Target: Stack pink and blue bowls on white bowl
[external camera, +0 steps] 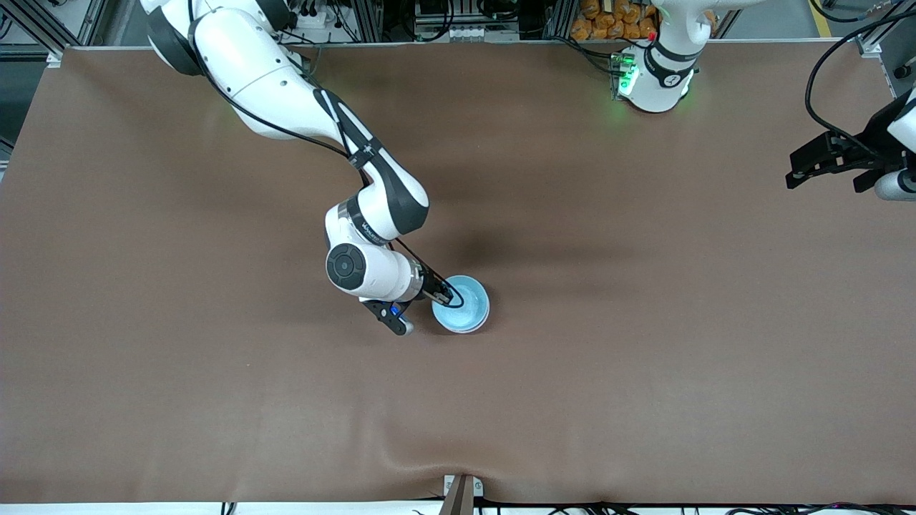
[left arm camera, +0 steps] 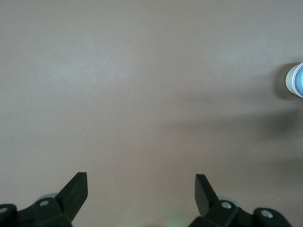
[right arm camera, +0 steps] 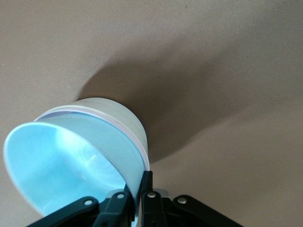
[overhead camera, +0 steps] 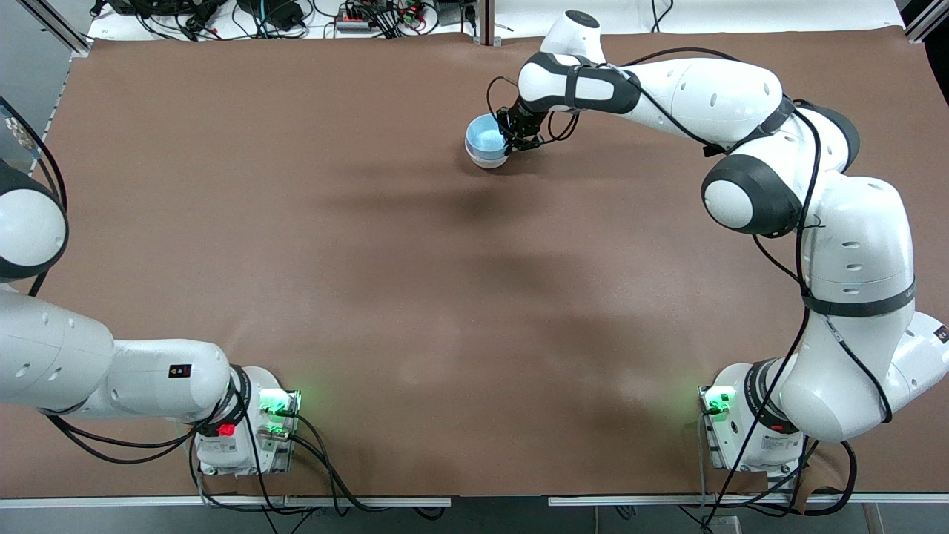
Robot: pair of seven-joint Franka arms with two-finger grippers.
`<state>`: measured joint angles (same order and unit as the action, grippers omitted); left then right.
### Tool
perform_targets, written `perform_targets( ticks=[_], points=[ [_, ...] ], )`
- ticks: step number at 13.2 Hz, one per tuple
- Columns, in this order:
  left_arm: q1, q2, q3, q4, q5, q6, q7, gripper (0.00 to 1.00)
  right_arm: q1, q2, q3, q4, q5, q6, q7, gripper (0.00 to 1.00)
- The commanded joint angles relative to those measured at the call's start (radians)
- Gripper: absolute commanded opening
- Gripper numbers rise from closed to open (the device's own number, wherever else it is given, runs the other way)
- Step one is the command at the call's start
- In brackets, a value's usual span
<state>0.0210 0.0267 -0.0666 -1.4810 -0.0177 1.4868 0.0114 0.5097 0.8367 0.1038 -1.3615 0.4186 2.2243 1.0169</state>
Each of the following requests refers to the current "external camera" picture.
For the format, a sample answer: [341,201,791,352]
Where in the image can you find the blue bowl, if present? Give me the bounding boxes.
[431,275,492,335]

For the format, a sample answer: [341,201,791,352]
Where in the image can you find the brown table mat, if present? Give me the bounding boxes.
[0,41,916,506]

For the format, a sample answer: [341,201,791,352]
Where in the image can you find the orange items pile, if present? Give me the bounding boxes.
[570,0,661,41]

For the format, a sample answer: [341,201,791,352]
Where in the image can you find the white power strip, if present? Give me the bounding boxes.
[283,0,331,31]

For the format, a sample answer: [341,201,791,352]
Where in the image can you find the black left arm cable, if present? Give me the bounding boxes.
[804,6,916,155]

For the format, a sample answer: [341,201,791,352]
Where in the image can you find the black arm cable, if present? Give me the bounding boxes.
[185,0,466,310]
[804,6,916,155]

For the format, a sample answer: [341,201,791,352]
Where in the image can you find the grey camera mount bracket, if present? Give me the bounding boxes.
[443,474,484,515]

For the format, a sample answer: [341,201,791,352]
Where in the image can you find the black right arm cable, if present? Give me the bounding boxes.
[185,0,466,310]

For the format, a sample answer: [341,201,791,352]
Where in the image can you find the aluminium frame post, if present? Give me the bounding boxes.
[542,0,578,41]
[342,0,384,43]

